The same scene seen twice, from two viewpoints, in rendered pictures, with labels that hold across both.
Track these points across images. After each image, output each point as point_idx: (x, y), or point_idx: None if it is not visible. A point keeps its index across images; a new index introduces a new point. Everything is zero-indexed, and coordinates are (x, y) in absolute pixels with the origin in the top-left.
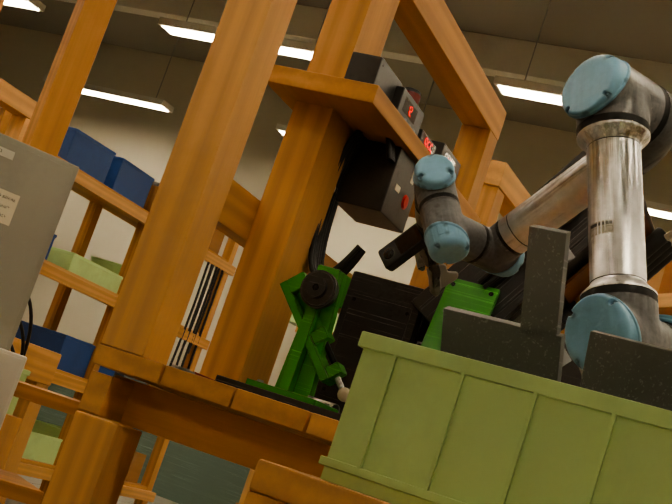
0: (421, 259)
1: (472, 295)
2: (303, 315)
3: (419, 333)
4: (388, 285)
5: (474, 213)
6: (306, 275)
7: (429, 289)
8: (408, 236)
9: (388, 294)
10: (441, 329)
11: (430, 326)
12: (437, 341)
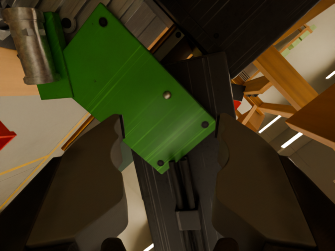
0: (226, 161)
1: (171, 141)
2: None
3: (191, 42)
4: (275, 27)
5: (298, 131)
6: None
7: (118, 118)
8: None
9: (262, 21)
10: (138, 74)
11: (151, 60)
12: (119, 59)
